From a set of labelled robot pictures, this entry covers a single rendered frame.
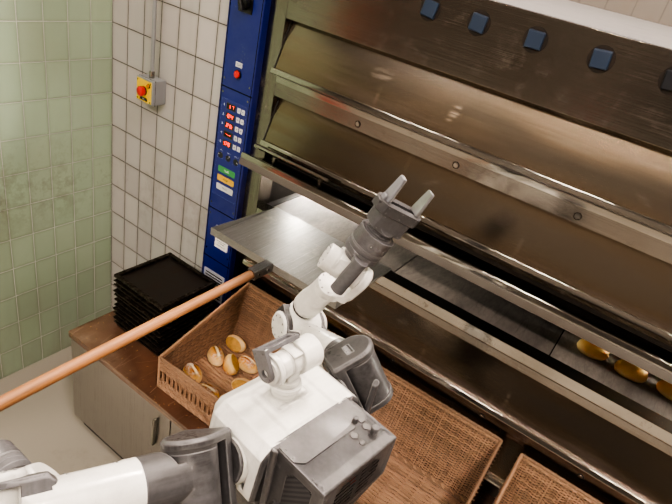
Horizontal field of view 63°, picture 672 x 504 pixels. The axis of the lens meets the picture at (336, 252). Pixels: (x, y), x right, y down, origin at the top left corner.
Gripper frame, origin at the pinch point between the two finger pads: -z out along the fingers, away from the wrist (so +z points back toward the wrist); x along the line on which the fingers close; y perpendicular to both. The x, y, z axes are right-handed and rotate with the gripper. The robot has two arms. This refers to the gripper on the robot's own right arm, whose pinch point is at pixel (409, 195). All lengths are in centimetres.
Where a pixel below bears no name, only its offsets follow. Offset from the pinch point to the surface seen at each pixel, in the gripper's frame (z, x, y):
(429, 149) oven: 0, -30, 46
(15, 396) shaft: 78, 53, -9
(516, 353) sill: 31, -76, 3
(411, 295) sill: 43, -54, 33
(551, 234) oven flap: -5, -58, 13
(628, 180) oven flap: -29, -55, 6
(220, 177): 66, 1, 100
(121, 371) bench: 136, 9, 53
